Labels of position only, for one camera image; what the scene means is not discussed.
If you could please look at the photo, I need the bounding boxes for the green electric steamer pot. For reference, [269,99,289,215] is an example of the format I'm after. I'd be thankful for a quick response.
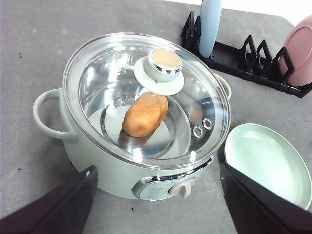
[33,74,232,201]

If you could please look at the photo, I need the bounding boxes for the glass steamer lid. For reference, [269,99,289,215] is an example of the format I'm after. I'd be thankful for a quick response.
[62,33,231,170]

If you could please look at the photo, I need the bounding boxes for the black dish rack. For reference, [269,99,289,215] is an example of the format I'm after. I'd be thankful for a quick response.
[180,12,312,98]

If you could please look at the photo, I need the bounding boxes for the pink plate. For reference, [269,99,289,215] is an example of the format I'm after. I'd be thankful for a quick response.
[279,15,312,86]

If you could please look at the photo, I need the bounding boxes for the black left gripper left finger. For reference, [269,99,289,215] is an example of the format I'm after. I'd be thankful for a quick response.
[0,165,98,234]

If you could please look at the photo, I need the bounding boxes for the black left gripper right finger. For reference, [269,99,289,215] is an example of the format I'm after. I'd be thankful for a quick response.
[220,163,312,234]

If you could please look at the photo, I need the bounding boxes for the blue plate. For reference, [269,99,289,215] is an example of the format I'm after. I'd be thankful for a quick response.
[198,0,222,58]

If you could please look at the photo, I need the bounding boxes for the green plate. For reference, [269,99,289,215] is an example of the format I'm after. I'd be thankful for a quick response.
[225,123,312,210]

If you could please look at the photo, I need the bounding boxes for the brown potato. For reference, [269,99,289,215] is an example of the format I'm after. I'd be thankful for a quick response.
[123,92,169,137]

